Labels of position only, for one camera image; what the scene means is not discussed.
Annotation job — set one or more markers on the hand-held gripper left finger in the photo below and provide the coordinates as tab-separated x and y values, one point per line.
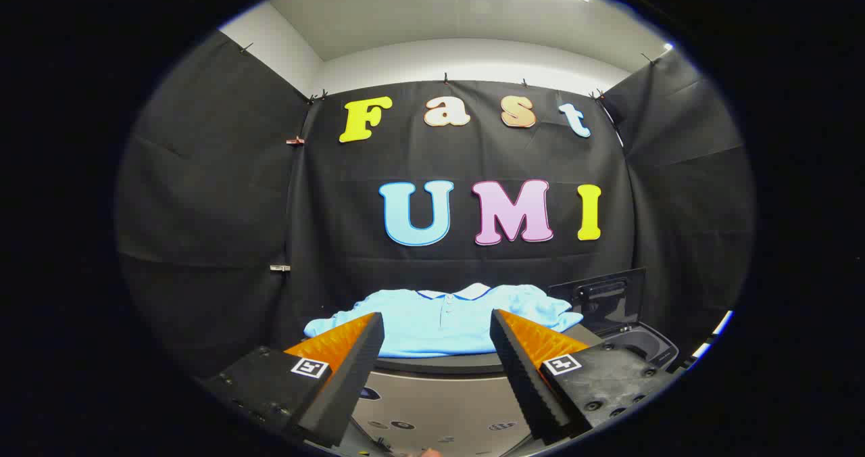
338	403

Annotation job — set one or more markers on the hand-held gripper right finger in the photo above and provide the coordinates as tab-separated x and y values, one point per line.
534	396

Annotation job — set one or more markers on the light blue polo shirt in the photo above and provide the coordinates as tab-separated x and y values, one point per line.
439	328

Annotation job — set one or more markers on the dark glass washing machine lid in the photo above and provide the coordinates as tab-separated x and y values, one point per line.
601	301

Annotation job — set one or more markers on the grey cabinet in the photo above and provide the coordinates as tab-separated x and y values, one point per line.
439	396

